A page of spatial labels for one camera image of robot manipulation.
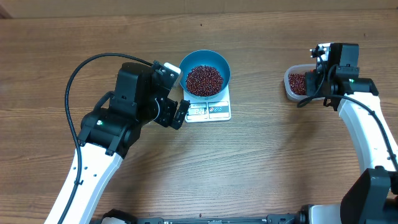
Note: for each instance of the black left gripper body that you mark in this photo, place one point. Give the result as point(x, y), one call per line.
point(166, 112)

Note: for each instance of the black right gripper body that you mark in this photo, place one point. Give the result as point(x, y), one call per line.
point(313, 83)

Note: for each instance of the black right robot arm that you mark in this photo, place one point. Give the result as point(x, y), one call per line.
point(336, 80)

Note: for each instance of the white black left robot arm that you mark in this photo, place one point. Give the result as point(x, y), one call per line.
point(106, 134)

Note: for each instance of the white kitchen scale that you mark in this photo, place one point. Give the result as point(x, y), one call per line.
point(210, 110)

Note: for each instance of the red beans in bowl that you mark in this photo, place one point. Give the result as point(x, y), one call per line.
point(204, 80)

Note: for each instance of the blue bowl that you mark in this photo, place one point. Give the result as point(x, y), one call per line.
point(205, 57)

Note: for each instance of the red beans pile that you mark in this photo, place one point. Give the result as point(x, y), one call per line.
point(297, 83)

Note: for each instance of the clear plastic container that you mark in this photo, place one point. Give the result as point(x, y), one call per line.
point(296, 69)

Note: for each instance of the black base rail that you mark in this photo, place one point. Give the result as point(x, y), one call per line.
point(118, 216)

